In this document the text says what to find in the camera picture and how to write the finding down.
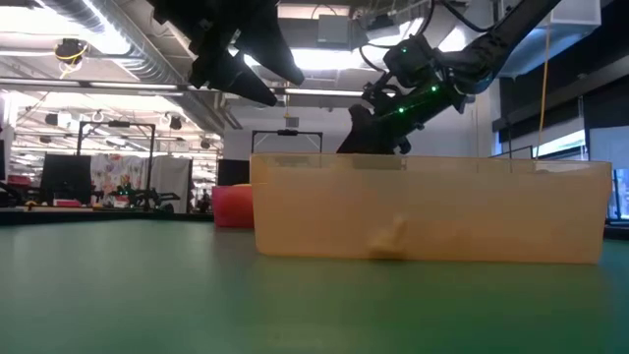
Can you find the ceiling strip light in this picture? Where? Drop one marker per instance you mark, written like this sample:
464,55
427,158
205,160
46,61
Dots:
324,92
132,85

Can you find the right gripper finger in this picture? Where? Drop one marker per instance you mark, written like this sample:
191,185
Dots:
366,137

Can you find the red box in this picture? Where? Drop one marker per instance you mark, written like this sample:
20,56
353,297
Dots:
66,202

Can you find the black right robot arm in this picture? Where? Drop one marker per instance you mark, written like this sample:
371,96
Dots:
506,34

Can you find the green table mat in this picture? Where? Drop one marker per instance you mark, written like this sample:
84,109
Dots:
147,295

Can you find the white cloth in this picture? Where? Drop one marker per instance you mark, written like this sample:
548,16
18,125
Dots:
169,182

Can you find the person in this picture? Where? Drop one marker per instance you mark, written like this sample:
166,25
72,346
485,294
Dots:
204,200

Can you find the orange translucent plastic basket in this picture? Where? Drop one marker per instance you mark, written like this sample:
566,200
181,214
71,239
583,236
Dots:
467,211

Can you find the silver ceiling duct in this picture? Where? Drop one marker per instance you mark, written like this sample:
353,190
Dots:
147,64

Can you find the glass window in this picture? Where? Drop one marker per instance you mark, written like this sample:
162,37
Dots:
621,194

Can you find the gray ceiling unit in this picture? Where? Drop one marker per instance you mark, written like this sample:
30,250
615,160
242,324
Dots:
334,29

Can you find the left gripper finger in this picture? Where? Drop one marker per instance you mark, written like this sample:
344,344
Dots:
226,71
272,49

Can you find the tall black frame stand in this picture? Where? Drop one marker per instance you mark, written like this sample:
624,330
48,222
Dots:
153,162

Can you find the low black frame stand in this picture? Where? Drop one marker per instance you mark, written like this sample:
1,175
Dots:
287,132

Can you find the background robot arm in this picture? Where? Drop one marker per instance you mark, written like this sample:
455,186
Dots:
145,196

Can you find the red plastic basket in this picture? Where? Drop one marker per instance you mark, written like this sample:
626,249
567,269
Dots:
231,209

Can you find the floral cloth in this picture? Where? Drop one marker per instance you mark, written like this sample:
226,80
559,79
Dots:
113,172

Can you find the black box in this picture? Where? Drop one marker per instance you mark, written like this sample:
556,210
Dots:
233,172

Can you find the small gray hanging box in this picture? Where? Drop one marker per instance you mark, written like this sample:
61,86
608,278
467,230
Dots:
292,122

